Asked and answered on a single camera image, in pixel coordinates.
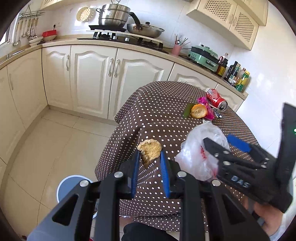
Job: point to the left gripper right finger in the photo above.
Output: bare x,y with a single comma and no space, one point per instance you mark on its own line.
207,207

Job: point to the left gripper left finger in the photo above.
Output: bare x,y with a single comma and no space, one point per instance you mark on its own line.
101,198

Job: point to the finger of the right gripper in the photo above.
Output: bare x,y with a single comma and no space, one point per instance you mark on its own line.
257,153
226,158

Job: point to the white plastic bag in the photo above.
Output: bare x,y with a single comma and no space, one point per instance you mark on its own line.
193,157

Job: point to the orange peel piece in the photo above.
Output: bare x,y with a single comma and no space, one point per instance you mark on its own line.
195,110

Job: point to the red soda can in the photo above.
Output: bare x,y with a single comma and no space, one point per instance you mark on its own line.
216,100

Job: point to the person's right hand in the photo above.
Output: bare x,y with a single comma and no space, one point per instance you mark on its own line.
272,217

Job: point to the light blue plastic bucket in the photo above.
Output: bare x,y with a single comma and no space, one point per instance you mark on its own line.
65,191

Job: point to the green yellow oil bottle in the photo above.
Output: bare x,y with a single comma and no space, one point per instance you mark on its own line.
242,81

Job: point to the brown polka dot tablecloth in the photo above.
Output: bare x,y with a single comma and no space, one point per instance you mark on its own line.
154,111

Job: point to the dark soy sauce bottle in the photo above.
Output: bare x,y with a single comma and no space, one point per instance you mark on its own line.
223,61

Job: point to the green electric cooker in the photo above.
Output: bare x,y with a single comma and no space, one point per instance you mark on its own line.
205,57

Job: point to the pink utensil holder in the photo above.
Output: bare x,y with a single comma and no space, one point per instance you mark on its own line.
176,50

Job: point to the steel wok with lid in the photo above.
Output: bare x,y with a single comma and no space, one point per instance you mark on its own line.
146,29

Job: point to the black gas stove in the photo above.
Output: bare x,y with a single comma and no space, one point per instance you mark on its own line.
116,34

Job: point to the stainless steamer pot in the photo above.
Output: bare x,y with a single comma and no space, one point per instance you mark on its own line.
115,15

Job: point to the white stacked bowls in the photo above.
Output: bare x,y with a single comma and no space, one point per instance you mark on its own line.
35,41

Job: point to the red container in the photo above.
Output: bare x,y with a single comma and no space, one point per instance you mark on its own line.
49,35

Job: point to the round cream strainer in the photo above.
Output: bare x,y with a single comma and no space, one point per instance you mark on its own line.
85,14

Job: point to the wall utensil rack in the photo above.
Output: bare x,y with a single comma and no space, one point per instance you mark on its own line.
26,25

